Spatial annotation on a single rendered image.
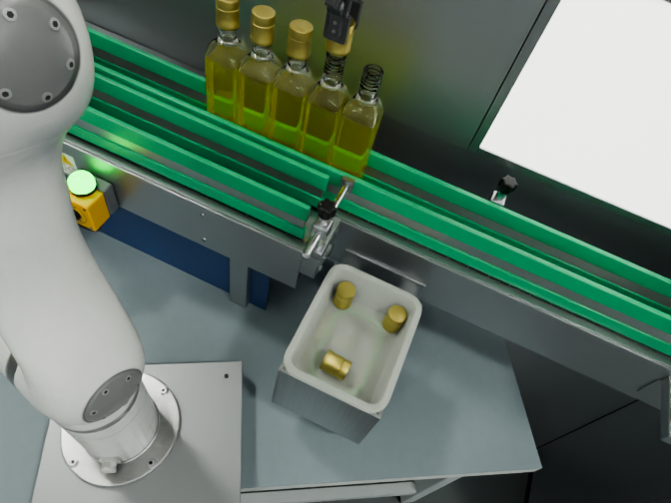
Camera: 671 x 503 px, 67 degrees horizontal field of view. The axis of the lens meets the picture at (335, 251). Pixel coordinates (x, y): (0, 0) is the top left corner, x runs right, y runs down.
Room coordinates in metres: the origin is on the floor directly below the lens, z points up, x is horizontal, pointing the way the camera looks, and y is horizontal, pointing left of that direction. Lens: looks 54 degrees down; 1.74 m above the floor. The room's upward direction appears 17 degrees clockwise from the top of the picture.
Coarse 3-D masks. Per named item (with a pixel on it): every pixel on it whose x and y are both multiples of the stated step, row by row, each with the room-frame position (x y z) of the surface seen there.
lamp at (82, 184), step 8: (72, 176) 0.50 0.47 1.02; (80, 176) 0.50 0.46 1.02; (88, 176) 0.51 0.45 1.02; (72, 184) 0.49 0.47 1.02; (80, 184) 0.49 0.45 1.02; (88, 184) 0.50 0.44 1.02; (96, 184) 0.51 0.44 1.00; (72, 192) 0.48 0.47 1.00; (80, 192) 0.48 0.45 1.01; (88, 192) 0.49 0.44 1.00
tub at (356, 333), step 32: (320, 288) 0.44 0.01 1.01; (384, 288) 0.48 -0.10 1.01; (320, 320) 0.42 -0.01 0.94; (352, 320) 0.44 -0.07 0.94; (416, 320) 0.43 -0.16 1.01; (288, 352) 0.31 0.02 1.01; (320, 352) 0.36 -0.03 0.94; (352, 352) 0.38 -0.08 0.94; (384, 352) 0.39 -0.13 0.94; (320, 384) 0.28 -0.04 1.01; (352, 384) 0.32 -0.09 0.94; (384, 384) 0.32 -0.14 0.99
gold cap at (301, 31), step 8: (296, 24) 0.64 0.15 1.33; (304, 24) 0.65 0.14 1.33; (296, 32) 0.63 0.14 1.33; (304, 32) 0.63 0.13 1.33; (312, 32) 0.64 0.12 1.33; (288, 40) 0.64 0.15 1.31; (296, 40) 0.63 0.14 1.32; (304, 40) 0.63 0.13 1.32; (288, 48) 0.63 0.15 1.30; (296, 48) 0.63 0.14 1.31; (304, 48) 0.63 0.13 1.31; (296, 56) 0.63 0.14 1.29; (304, 56) 0.63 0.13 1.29
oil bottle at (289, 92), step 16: (288, 80) 0.62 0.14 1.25; (304, 80) 0.63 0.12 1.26; (272, 96) 0.62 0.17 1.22; (288, 96) 0.62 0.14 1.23; (304, 96) 0.62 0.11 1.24; (272, 112) 0.62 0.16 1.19; (288, 112) 0.61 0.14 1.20; (272, 128) 0.62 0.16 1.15; (288, 128) 0.61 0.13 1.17; (288, 144) 0.61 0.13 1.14
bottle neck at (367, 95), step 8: (368, 64) 0.63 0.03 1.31; (368, 72) 0.62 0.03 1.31; (376, 72) 0.63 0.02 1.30; (360, 80) 0.62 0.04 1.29; (368, 80) 0.61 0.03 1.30; (376, 80) 0.61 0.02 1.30; (360, 88) 0.61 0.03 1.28; (368, 88) 0.61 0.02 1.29; (376, 88) 0.62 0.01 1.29; (360, 96) 0.61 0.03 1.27; (368, 96) 0.61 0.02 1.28
